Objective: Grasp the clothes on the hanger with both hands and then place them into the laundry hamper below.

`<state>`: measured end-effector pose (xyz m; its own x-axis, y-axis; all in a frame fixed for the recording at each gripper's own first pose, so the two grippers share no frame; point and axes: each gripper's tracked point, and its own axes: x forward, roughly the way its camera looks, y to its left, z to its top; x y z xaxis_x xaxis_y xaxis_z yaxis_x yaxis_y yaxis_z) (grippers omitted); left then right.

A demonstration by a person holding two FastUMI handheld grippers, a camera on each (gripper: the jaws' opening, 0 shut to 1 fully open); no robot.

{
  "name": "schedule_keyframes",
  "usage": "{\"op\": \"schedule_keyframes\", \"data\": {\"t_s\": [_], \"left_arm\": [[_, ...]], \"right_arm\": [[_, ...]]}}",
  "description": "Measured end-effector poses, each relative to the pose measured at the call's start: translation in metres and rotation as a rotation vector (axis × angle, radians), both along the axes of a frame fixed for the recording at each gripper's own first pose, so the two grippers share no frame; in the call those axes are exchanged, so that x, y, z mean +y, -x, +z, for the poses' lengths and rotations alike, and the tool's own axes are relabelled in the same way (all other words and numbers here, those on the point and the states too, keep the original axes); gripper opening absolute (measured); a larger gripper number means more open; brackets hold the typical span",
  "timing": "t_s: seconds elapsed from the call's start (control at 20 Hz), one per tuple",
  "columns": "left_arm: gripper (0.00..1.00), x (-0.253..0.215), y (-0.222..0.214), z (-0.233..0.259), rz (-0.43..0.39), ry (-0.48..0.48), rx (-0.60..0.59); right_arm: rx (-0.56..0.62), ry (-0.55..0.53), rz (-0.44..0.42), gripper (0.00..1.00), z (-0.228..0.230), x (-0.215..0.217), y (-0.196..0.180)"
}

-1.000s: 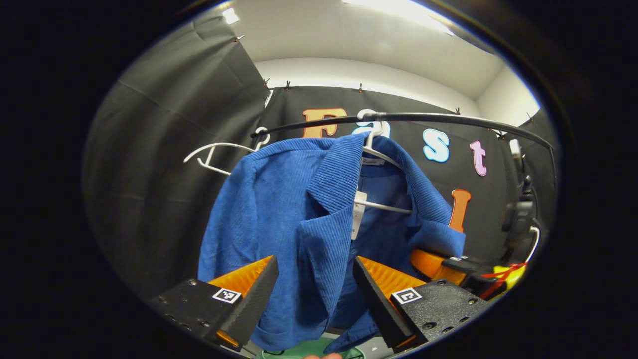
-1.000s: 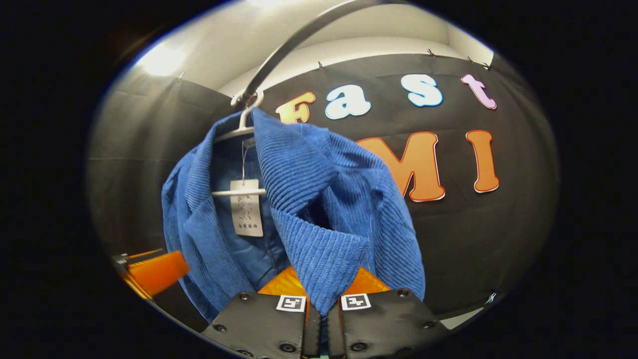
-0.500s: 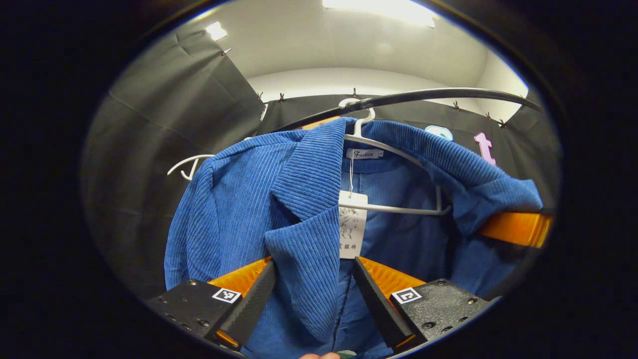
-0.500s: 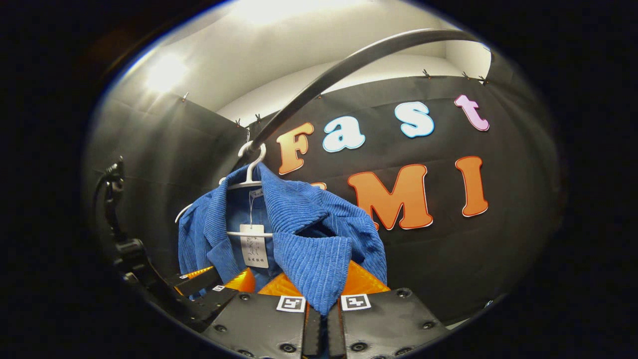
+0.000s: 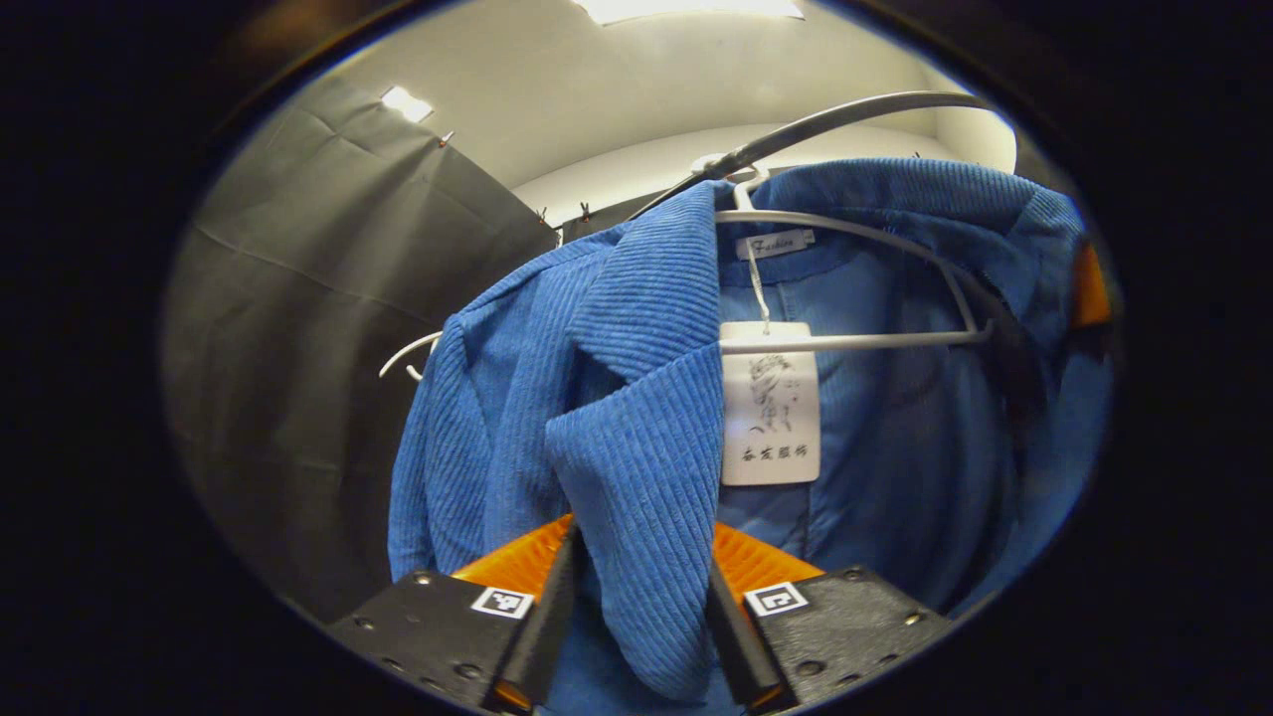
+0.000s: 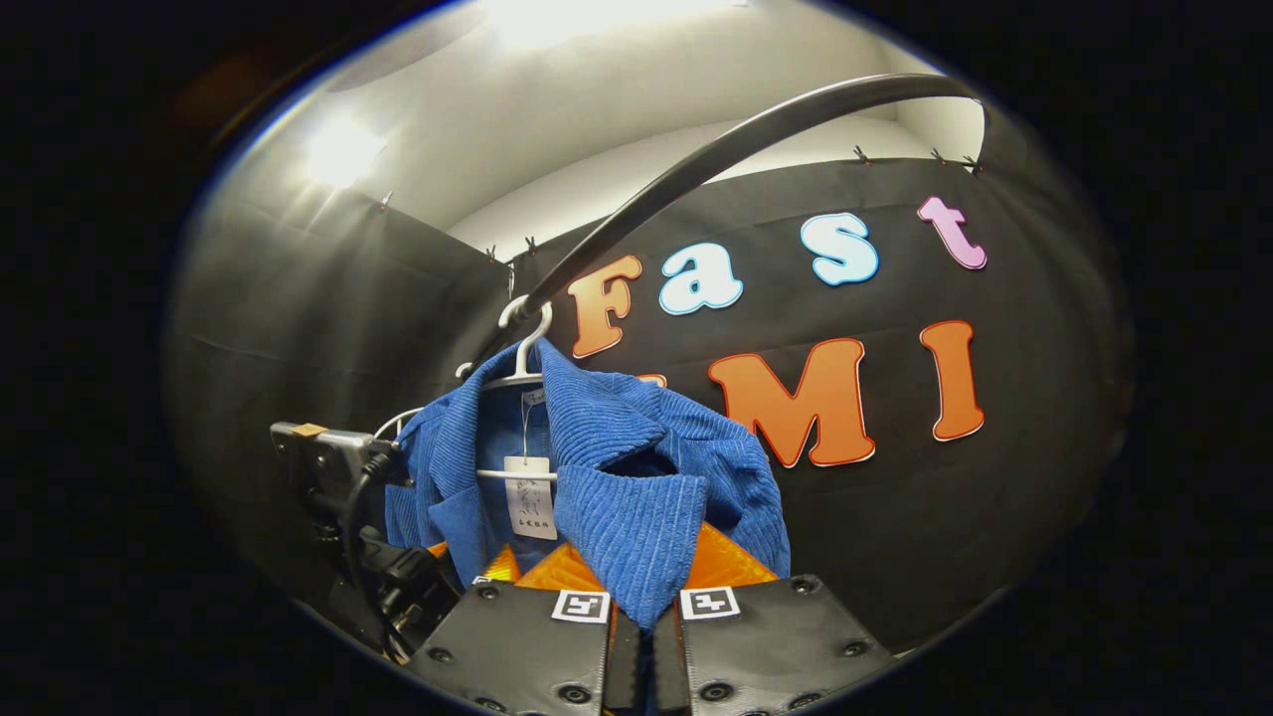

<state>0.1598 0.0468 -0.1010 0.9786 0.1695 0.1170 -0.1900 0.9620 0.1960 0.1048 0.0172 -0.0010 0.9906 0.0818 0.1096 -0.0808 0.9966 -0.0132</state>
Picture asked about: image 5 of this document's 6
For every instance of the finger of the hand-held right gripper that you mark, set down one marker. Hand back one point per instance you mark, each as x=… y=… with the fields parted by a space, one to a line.
x=1091 y=293
x=1019 y=368

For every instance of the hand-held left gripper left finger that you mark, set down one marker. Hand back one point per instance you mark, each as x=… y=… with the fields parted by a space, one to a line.
x=552 y=626

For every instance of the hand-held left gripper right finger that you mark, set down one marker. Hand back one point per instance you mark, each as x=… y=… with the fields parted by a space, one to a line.
x=736 y=646

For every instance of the white plastic clothes hanger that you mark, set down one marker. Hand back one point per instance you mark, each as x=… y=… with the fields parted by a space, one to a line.
x=875 y=341
x=408 y=350

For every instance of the black metal clothes rack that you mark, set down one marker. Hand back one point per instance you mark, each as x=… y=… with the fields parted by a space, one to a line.
x=845 y=111

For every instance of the white paper hang tag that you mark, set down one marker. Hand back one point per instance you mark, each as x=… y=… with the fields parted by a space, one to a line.
x=771 y=418

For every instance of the ceiling light panel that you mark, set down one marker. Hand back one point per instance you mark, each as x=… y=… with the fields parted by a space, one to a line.
x=408 y=103
x=686 y=8

